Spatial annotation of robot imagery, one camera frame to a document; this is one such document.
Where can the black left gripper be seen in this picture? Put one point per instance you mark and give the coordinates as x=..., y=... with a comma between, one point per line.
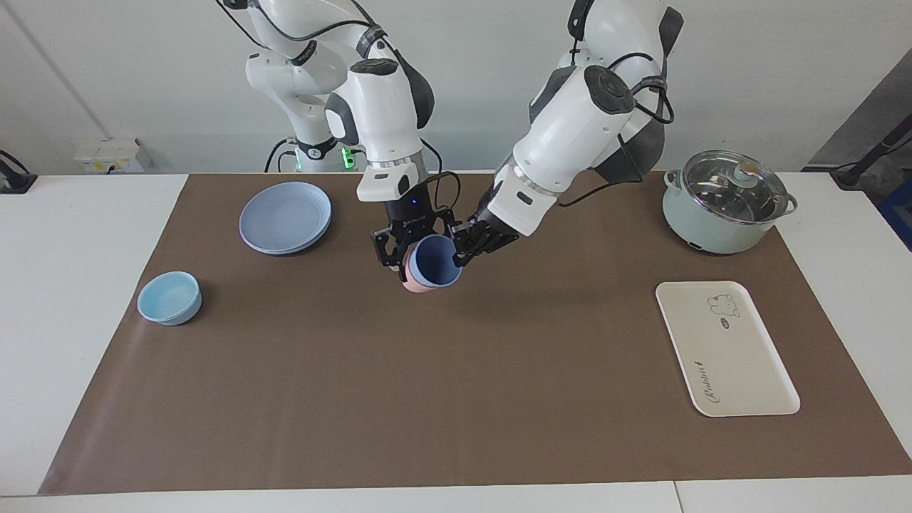
x=493, y=231

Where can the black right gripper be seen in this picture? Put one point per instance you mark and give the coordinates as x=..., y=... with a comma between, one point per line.
x=410, y=217

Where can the blue cup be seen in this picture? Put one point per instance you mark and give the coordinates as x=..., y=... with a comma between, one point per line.
x=434, y=260

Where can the pink cup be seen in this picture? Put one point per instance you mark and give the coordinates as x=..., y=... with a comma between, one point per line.
x=413, y=283

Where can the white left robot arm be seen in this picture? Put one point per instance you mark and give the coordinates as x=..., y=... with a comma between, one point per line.
x=577, y=128

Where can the cream rabbit print tray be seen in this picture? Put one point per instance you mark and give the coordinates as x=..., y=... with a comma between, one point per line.
x=727, y=356

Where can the brown table mat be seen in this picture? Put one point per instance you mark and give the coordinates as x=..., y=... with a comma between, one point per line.
x=456, y=370

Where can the periwinkle blue plate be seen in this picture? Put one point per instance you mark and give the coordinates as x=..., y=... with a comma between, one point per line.
x=285, y=217

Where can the pale green electric pot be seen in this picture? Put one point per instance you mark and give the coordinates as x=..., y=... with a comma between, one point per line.
x=712, y=239

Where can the light blue bowl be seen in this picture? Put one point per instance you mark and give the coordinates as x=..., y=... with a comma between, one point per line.
x=169, y=298

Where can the glass pot lid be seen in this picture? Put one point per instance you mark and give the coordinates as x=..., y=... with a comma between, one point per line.
x=727, y=189

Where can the blue box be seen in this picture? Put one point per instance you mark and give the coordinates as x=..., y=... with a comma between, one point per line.
x=899, y=214

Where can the white wall socket box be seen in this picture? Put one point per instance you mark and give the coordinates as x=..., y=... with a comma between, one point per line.
x=107, y=153

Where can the black camera stand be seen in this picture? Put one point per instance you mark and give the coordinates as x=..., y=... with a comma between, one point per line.
x=851, y=174

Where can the black clamp mount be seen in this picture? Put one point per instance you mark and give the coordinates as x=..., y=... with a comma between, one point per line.
x=14, y=182

